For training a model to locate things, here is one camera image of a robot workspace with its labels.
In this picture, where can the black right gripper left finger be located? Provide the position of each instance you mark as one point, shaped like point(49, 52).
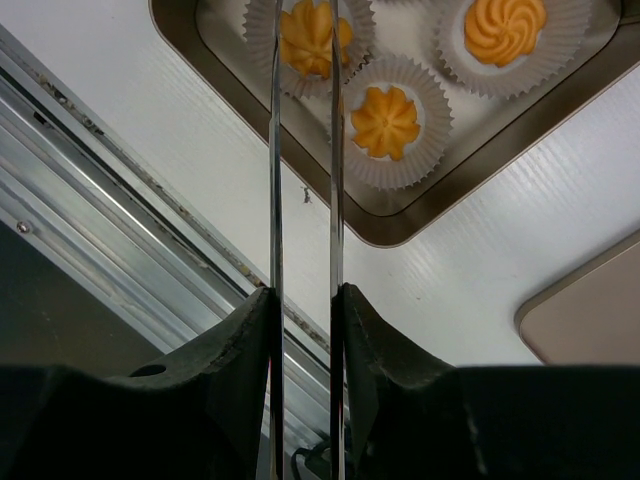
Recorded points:
point(195, 413)

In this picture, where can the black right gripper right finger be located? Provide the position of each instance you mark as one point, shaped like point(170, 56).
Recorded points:
point(414, 416)

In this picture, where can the gold tin lid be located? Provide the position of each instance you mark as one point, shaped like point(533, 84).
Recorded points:
point(591, 315)

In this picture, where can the metal food tongs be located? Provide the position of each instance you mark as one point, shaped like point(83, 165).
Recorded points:
point(276, 284)

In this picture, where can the orange swirl cookie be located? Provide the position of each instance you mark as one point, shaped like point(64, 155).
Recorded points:
point(385, 123)
point(498, 32)
point(306, 38)

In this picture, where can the gold square tin box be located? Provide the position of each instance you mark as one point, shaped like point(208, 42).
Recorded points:
point(475, 118)

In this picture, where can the white paper cupcake liner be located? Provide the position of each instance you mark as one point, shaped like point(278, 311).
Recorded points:
point(557, 44)
point(434, 115)
point(356, 33)

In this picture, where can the aluminium frame rail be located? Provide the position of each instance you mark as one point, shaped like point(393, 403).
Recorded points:
point(68, 192)

